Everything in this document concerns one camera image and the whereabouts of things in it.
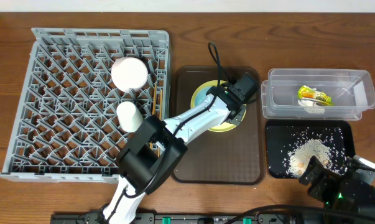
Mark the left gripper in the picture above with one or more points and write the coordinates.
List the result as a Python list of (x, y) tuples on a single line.
[(246, 101)]

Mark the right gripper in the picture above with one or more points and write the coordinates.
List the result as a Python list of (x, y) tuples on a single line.
[(328, 178)]

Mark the pile of rice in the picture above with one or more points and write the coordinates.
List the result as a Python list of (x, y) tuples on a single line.
[(326, 144)]

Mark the yellow plate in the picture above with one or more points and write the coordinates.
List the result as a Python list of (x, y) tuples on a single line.
[(228, 124)]

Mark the light blue small plate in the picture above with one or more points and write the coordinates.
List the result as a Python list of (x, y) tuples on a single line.
[(201, 95)]

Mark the green orange snack wrapper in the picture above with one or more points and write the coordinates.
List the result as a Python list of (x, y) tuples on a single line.
[(307, 93)]

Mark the white tissue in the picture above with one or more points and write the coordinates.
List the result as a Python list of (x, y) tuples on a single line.
[(311, 106)]

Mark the white bowl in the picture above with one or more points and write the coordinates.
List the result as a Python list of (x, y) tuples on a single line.
[(129, 73)]

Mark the white cup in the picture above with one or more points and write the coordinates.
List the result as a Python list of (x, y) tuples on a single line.
[(129, 116)]

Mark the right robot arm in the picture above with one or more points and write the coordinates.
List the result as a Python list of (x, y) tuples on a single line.
[(351, 192)]

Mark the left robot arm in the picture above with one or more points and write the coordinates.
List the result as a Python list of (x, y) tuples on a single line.
[(147, 160)]

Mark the black waste tray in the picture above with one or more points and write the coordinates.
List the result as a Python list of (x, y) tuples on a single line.
[(277, 133)]

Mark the brown serving tray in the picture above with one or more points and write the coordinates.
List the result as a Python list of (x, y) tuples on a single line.
[(231, 157)]

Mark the clear plastic bin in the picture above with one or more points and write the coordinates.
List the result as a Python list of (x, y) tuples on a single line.
[(352, 92)]

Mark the grey plastic dish rack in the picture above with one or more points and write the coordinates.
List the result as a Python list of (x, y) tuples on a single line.
[(66, 128)]

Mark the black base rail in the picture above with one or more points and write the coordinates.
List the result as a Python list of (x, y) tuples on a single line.
[(150, 218)]

